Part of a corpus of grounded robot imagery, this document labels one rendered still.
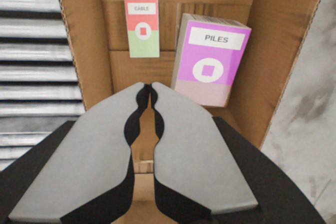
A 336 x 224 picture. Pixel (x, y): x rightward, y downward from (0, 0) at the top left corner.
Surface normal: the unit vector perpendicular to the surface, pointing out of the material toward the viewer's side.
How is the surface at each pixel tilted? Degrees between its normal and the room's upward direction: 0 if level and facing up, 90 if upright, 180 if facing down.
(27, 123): 90
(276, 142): 0
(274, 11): 89
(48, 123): 90
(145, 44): 0
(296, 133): 0
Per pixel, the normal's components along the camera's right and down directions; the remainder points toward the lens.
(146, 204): 0.04, -0.84
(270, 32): -1.00, 0.01
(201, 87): 0.06, 0.52
